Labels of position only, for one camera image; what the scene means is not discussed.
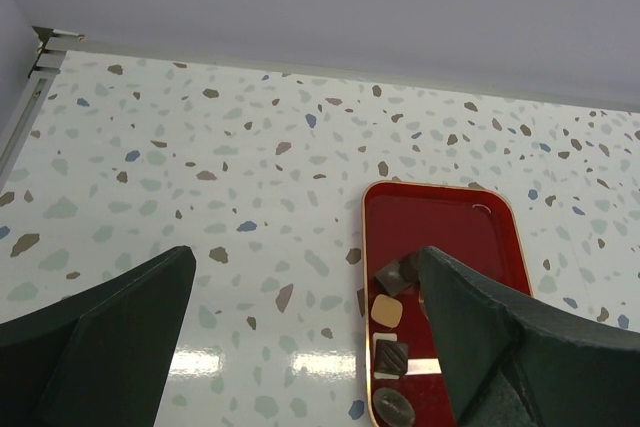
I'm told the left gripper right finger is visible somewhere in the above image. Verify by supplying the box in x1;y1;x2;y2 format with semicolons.
419;247;639;426

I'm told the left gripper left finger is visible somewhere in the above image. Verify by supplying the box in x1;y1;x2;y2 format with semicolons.
1;246;196;426

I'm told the dark ridged square chocolate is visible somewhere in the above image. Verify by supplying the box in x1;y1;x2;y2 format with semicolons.
374;339;409;377

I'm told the white rectangular chocolate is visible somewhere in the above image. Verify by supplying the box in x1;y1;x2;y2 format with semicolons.
372;332;399;380

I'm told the dark oval chocolate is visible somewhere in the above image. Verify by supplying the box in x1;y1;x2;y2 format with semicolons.
372;387;416;427

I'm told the tan square chocolate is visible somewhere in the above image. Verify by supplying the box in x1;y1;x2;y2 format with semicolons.
370;294;403;328

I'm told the dark round chocolate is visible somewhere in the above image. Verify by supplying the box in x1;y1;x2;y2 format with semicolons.
399;251;419;284

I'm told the dark brown square chocolate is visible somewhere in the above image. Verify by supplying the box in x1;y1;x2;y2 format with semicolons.
374;260;413;297

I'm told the red rectangular tray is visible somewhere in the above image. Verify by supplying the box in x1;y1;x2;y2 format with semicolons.
362;182;542;426

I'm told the aluminium corner frame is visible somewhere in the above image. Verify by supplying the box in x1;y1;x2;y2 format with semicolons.
1;26;85;184

